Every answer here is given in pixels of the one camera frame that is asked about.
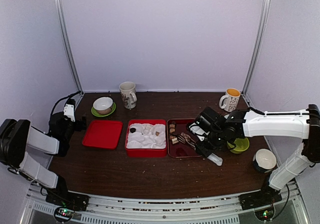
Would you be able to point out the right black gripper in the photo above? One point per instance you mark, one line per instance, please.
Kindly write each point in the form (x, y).
(203, 151)

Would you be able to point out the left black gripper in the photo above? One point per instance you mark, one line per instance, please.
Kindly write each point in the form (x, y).
(79, 126)

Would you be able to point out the red tin lid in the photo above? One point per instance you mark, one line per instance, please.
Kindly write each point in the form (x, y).
(103, 134)

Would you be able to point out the metal serving tongs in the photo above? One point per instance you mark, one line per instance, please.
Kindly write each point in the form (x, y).
(200, 148)

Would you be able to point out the red chocolate tray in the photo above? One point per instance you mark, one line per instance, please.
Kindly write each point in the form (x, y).
(180, 150)

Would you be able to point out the red tin box base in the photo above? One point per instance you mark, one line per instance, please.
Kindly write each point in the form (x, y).
(146, 153)

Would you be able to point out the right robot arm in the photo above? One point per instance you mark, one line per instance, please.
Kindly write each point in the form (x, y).
(301, 126)

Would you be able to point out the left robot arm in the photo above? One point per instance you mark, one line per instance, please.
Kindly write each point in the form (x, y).
(18, 137)

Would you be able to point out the white block chocolate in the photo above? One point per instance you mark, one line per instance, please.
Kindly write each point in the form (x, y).
(175, 140)

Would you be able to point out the green saucer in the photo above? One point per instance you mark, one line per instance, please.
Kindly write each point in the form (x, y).
(98, 114)

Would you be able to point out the lime green bowl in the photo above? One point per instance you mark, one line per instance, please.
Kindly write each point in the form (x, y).
(239, 145)

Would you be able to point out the white bowl on saucer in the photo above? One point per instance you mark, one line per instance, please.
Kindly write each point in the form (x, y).
(103, 104)

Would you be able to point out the white mug yellow inside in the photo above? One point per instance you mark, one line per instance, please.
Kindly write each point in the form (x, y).
(229, 101)

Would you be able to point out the dark bowl white inside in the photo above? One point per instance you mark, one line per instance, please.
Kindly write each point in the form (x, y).
(264, 161)

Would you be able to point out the tall white patterned mug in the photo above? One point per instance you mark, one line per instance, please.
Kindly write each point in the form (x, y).
(128, 94)

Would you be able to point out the white paper cupcake liners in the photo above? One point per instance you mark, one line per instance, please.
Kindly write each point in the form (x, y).
(142, 139)

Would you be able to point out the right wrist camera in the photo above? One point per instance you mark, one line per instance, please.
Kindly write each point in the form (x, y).
(195, 129)

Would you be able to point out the front aluminium rail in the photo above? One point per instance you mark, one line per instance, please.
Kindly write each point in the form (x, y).
(224, 209)

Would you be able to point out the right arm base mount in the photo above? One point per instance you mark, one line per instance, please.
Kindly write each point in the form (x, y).
(258, 199)

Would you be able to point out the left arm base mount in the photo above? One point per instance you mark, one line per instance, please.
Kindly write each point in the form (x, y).
(73, 201)

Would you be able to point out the left aluminium frame post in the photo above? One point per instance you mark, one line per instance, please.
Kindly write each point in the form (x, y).
(67, 45)

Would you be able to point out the aluminium frame post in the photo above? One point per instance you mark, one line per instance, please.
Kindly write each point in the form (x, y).
(67, 45)
(264, 14)

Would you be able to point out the right aluminium frame post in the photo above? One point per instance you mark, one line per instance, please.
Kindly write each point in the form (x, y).
(264, 14)

